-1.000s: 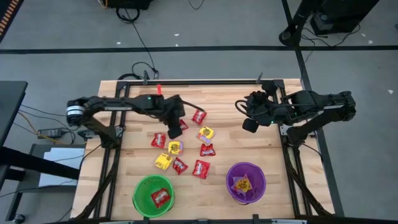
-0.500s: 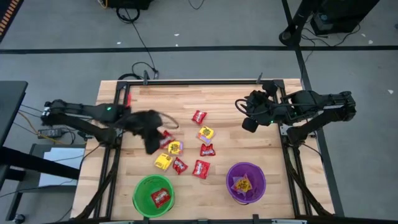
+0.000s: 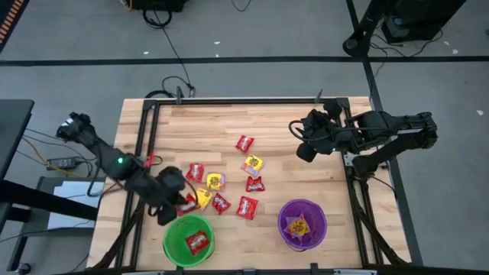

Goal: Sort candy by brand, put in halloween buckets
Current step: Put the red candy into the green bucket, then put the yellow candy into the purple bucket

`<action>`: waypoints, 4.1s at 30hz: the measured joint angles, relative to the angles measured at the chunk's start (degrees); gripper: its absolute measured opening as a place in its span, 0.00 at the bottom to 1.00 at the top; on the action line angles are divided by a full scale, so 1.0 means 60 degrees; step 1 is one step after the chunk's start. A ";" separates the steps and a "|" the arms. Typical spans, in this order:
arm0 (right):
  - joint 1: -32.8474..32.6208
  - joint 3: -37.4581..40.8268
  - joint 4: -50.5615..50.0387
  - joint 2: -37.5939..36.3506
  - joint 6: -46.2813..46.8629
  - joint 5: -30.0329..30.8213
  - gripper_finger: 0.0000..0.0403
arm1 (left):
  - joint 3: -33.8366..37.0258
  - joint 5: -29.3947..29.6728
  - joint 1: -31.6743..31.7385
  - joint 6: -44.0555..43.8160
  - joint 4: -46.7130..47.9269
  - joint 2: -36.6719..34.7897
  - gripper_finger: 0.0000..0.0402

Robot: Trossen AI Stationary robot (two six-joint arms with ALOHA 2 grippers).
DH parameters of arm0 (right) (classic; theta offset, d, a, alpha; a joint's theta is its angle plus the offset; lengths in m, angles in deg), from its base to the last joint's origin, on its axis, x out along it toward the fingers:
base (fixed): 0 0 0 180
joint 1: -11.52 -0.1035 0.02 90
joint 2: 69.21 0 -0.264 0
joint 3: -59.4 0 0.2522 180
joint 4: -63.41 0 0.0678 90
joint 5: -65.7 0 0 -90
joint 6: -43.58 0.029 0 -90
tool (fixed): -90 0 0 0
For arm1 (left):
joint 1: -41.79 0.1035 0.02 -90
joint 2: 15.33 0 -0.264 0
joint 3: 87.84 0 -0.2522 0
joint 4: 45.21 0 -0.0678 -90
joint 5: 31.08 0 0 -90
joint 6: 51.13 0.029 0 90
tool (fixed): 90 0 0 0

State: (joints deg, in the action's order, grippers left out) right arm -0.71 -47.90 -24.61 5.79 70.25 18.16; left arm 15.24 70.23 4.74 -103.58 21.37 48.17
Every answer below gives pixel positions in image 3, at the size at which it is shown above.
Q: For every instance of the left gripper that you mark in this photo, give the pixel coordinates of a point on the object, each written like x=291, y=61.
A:
x=168, y=185

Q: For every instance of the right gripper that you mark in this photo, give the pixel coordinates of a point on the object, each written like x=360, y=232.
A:
x=322, y=133

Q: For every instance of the red Skittles candy bag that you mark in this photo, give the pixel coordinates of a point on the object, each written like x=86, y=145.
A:
x=197, y=242
x=187, y=207
x=195, y=172
x=255, y=185
x=221, y=203
x=244, y=143
x=247, y=207

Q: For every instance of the plain yellow candy bag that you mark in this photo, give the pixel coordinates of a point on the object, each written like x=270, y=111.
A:
x=205, y=198

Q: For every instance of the yellow Sour Patch candy bag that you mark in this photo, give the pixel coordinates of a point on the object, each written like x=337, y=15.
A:
x=253, y=164
x=300, y=228
x=289, y=221
x=216, y=181

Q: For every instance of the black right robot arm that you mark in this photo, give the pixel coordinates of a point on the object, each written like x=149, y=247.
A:
x=397, y=130

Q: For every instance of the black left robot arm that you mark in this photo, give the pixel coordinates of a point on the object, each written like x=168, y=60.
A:
x=114, y=162

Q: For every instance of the green plastic bucket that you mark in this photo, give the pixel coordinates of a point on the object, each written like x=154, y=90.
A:
x=175, y=229

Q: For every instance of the purple plastic bucket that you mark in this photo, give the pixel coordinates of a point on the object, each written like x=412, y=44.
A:
x=317, y=214

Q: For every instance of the white flat panel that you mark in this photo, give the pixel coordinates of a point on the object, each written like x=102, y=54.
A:
x=76, y=191

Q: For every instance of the black tripod stand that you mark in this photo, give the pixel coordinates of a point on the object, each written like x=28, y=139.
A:
x=363, y=34

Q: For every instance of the black power adapter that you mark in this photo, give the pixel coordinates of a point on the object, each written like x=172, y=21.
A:
x=61, y=163

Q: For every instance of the black desk base beam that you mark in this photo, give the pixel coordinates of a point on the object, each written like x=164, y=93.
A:
x=38, y=198

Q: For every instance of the black equipment box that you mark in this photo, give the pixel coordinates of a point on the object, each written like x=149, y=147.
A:
x=420, y=19

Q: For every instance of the black caster wheel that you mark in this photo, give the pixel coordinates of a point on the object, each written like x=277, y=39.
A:
x=23, y=268

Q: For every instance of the black desk top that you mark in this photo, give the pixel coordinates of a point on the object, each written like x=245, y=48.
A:
x=13, y=126

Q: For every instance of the black floor equipment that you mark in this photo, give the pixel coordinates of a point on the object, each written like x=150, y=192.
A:
x=160, y=4

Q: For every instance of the orange striped floor mat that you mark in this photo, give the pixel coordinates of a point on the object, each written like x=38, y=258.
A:
x=9, y=19

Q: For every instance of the black aluminium table frame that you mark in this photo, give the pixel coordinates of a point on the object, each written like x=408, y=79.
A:
x=248, y=101

